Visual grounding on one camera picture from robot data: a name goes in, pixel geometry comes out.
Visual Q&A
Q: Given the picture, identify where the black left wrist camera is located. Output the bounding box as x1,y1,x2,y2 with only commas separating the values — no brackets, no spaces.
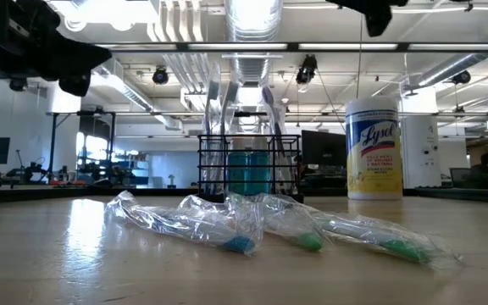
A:
0,0,62,42

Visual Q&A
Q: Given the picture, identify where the green toothbrush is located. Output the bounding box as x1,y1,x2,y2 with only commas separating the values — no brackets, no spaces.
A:
307,207,465,272
226,192,332,252

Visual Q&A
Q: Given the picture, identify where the silver ventilation duct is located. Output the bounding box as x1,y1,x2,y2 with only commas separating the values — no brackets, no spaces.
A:
225,0,284,88

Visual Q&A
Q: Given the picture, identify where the black wire basket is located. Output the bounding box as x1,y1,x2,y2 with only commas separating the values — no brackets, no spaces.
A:
197,134,304,204

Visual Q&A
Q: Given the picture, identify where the white round pillar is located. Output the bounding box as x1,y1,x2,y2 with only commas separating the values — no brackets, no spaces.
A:
400,86,442,190

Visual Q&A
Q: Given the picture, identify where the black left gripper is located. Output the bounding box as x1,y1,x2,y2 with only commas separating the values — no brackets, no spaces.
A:
0,32,113,97

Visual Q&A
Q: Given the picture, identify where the teal mouthwash bottle white cap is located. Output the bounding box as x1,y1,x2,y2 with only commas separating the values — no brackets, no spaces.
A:
248,137,272,196
226,137,250,196

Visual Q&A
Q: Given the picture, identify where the black metal stand frame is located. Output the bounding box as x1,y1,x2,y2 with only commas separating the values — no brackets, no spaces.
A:
47,110,118,184

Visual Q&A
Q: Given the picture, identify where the black computer monitor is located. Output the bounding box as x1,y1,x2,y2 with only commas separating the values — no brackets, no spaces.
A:
301,130,347,190

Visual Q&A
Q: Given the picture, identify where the white LED light bar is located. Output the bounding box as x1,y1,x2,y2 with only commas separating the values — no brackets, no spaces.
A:
187,42,288,51
408,43,488,51
297,42,399,51

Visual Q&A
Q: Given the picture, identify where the Lysol wipes canister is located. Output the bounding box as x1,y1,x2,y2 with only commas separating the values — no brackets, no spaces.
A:
345,96,404,201

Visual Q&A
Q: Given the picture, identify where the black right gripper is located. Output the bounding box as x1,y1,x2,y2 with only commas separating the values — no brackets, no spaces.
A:
326,0,408,37

